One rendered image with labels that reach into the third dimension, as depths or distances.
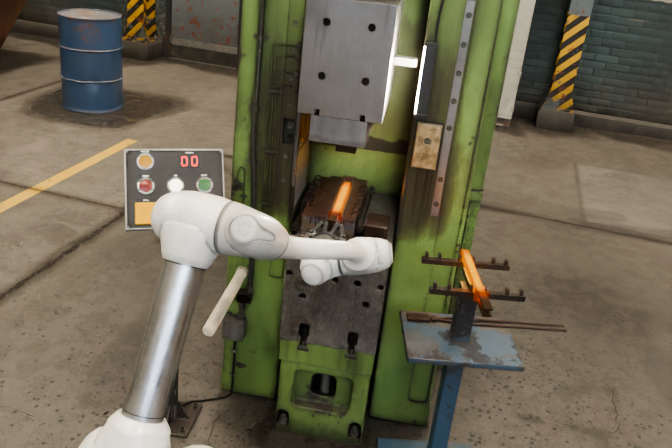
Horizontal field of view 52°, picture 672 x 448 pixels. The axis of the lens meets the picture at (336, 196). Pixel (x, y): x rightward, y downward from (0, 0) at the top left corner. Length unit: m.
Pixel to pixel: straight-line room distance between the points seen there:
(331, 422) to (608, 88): 6.18
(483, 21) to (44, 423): 2.30
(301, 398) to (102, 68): 4.60
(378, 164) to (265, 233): 1.41
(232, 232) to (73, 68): 5.45
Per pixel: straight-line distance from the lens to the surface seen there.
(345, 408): 2.95
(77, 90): 6.98
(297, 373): 2.90
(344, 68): 2.36
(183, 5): 9.31
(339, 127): 2.42
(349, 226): 2.54
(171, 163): 2.48
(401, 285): 2.79
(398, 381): 3.04
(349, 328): 2.68
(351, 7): 2.33
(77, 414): 3.18
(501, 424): 3.32
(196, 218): 1.66
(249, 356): 3.09
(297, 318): 2.69
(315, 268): 2.10
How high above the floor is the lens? 2.04
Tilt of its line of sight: 23 degrees down
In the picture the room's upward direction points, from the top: 6 degrees clockwise
